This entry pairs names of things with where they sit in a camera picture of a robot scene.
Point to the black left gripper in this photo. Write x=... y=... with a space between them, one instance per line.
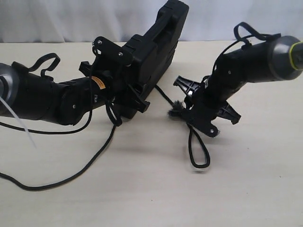
x=114 y=71

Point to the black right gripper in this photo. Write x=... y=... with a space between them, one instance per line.
x=200 y=110

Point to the black plastic case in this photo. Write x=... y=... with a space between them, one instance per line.
x=153 y=53

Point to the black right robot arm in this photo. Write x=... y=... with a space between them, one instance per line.
x=277 y=59

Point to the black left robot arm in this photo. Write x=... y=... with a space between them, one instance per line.
x=31 y=94

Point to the white curtain backdrop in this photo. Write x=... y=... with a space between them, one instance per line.
x=61 y=21

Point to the white zip tie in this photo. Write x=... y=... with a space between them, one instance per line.
x=23 y=126

